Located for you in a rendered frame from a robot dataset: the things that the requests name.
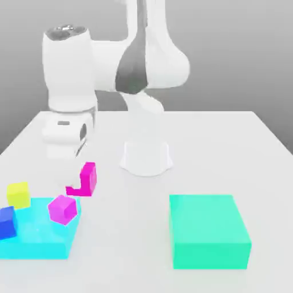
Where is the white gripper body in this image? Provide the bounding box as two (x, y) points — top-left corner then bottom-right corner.
(42, 130), (88, 160)

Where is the small magenta cube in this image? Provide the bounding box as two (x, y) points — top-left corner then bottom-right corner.
(65, 161), (97, 197)

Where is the small pink cube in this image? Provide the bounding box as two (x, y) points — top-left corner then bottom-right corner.
(47, 194), (78, 226)

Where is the small yellow cube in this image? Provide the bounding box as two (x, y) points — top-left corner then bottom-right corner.
(6, 181), (31, 210)

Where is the small blue cube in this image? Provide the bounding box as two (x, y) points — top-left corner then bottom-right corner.
(0, 205), (18, 241)

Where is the large cyan box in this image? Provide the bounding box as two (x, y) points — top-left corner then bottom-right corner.
(0, 197), (82, 260)

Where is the large turquoise box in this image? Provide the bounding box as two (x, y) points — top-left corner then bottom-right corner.
(169, 194), (252, 270)

